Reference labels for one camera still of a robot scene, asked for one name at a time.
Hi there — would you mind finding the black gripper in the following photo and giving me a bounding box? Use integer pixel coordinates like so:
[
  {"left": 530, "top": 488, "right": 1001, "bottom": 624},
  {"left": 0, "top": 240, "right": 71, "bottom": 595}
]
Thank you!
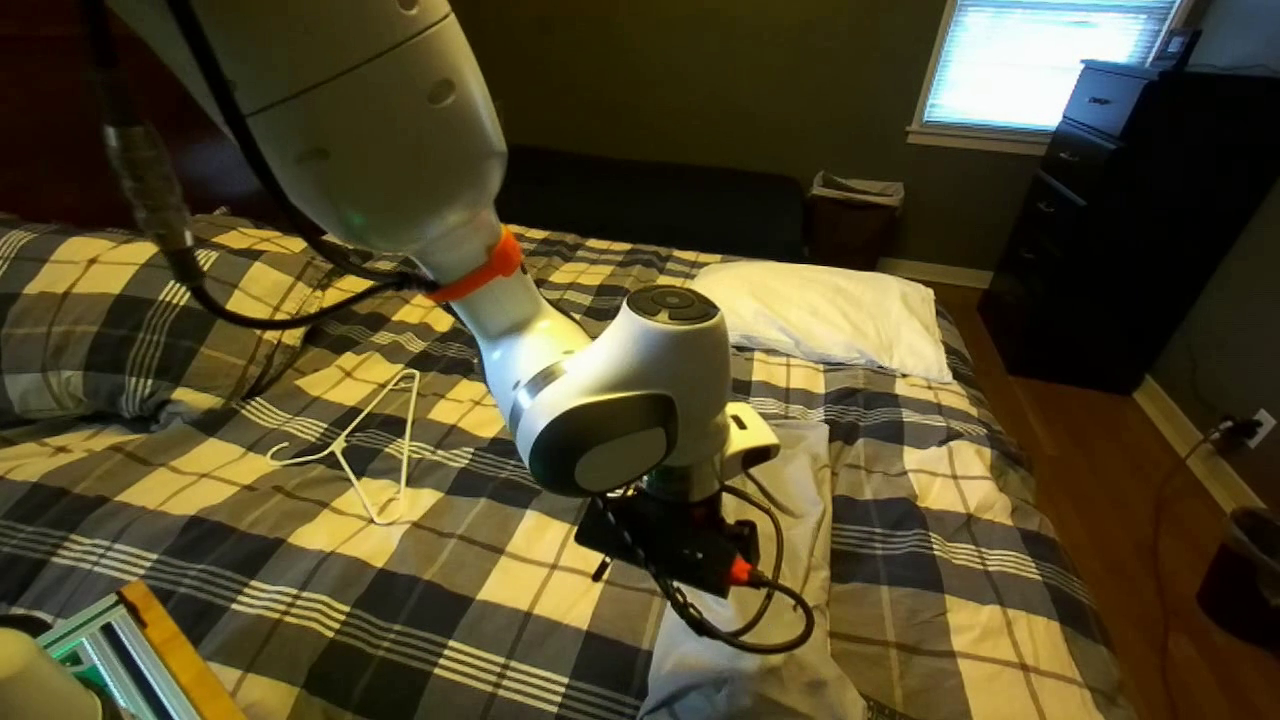
[{"left": 575, "top": 493, "right": 759, "bottom": 595}]

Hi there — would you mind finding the grey pillow case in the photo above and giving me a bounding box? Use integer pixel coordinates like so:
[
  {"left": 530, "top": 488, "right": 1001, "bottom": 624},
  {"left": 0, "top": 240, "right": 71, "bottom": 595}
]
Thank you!
[{"left": 637, "top": 420, "right": 863, "bottom": 720}]

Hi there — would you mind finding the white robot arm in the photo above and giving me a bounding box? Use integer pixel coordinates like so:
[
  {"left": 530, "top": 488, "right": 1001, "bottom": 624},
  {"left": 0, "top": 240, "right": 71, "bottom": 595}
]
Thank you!
[{"left": 81, "top": 0, "right": 775, "bottom": 591}]

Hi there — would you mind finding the white pillow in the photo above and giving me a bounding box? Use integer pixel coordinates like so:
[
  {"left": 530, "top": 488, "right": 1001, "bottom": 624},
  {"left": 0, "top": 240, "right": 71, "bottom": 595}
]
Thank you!
[{"left": 692, "top": 258, "right": 950, "bottom": 381}]

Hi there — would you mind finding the plaid covered pillow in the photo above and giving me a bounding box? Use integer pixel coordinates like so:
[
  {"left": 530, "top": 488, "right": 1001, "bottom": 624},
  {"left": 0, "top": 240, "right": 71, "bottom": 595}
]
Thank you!
[{"left": 0, "top": 215, "right": 327, "bottom": 422}]

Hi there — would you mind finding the plaid checkered bed comforter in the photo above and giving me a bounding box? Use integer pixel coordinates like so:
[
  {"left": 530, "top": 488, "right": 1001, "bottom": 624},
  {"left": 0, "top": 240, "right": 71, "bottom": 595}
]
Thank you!
[{"left": 0, "top": 209, "right": 1134, "bottom": 720}]

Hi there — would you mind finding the dark low couch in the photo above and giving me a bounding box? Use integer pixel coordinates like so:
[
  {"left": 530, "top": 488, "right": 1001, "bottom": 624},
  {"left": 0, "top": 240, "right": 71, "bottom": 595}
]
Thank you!
[{"left": 498, "top": 149, "right": 805, "bottom": 258}]

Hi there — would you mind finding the dark bin with liner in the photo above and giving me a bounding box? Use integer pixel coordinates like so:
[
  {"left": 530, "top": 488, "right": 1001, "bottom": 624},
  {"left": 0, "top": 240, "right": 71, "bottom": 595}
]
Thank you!
[{"left": 805, "top": 166, "right": 905, "bottom": 268}]

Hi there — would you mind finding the green framed wooden stand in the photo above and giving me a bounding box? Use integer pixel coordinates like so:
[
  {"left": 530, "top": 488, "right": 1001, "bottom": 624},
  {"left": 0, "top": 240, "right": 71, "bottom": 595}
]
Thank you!
[{"left": 37, "top": 579, "right": 248, "bottom": 720}]

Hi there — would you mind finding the black tall dresser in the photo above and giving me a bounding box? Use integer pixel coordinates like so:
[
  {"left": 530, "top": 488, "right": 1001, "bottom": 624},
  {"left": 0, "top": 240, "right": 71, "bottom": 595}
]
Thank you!
[{"left": 981, "top": 59, "right": 1280, "bottom": 397}]

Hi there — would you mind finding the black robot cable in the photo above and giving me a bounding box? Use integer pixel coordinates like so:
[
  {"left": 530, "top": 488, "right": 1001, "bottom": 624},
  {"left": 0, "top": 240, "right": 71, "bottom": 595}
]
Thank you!
[{"left": 602, "top": 465, "right": 820, "bottom": 654}]

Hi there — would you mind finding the white wire clothes hanger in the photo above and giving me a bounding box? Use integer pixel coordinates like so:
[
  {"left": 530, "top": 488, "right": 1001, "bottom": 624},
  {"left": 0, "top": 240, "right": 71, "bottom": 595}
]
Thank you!
[{"left": 270, "top": 366, "right": 472, "bottom": 529}]

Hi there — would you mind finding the window with white frame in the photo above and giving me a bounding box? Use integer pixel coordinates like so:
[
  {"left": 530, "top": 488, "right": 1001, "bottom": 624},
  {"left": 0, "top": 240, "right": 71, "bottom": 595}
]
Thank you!
[{"left": 908, "top": 0, "right": 1188, "bottom": 154}]

